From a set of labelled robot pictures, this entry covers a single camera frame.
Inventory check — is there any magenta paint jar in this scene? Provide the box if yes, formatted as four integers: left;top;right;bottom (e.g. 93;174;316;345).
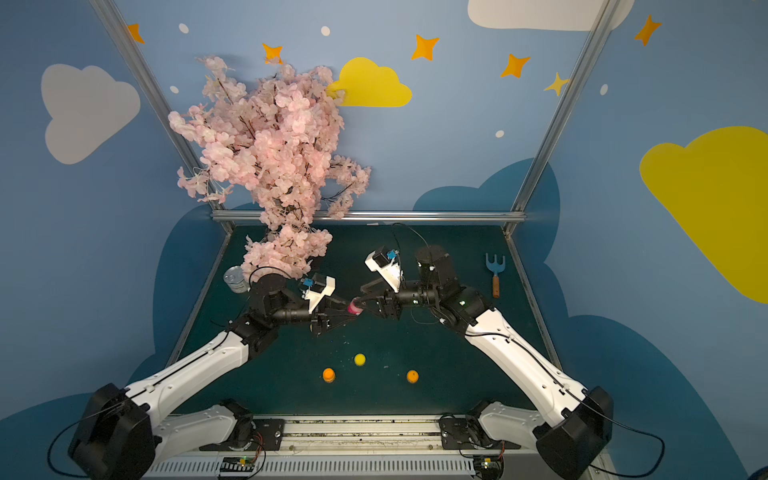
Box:
347;302;364;316

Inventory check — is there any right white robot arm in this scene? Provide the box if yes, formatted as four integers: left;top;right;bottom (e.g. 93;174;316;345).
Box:
349;245;619;479

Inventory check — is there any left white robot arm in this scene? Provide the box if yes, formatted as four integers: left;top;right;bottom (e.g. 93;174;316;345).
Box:
67;273;361;479

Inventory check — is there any blue garden fork toy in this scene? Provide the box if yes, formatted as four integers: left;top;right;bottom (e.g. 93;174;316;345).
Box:
485;253;506;299

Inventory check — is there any small circuit board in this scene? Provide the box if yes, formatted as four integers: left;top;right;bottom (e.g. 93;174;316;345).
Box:
217;456;256;479

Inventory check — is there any pink cherry blossom tree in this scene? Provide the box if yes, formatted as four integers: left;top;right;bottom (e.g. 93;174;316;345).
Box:
168;56;371;281

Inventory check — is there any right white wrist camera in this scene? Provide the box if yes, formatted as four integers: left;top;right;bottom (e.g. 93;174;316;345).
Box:
365;247;403;293

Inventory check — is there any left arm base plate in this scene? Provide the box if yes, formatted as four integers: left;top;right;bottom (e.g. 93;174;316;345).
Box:
199;418;285;451

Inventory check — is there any aluminium front rail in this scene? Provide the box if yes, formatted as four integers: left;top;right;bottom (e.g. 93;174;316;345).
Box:
145;415;557;479

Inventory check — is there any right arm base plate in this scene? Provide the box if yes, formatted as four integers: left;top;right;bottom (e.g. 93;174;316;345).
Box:
437;413;521;451

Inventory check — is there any aluminium frame back bar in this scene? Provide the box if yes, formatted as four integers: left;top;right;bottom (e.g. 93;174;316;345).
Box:
211;209;527;226

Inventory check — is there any aluminium frame left post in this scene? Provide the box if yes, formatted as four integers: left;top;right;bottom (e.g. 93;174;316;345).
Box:
88;0;235;234

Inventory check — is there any aluminium frame post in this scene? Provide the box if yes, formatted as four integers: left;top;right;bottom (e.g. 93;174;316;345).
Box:
88;0;235;234
504;0;622;240

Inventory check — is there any aluminium frame right post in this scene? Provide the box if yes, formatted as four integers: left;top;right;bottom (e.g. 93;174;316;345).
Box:
504;0;622;240

